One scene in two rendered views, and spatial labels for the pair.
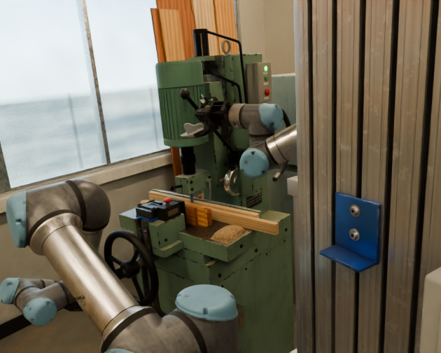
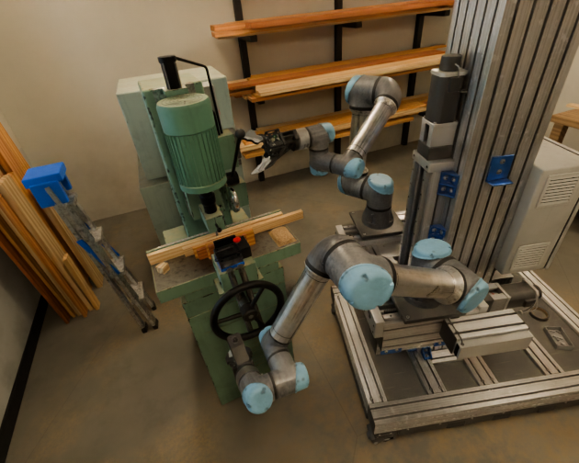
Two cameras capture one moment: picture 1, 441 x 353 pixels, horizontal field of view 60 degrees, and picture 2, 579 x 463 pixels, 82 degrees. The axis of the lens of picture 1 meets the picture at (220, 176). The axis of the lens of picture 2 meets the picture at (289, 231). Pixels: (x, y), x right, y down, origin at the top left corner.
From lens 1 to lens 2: 1.26 m
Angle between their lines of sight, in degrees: 59
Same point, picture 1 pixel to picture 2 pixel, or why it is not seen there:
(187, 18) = not seen: outside the picture
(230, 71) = not seen: hidden behind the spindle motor
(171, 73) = (202, 115)
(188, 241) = (261, 261)
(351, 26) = (521, 81)
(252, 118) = (322, 138)
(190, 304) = (444, 251)
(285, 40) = not seen: outside the picture
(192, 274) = not seen: hidden behind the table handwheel
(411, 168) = (530, 136)
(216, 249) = (290, 250)
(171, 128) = (208, 174)
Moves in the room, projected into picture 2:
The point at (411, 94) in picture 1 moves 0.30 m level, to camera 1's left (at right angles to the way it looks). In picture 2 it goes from (539, 107) to (556, 145)
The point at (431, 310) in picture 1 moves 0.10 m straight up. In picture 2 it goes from (542, 180) to (554, 152)
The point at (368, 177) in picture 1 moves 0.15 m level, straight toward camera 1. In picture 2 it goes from (510, 145) to (567, 156)
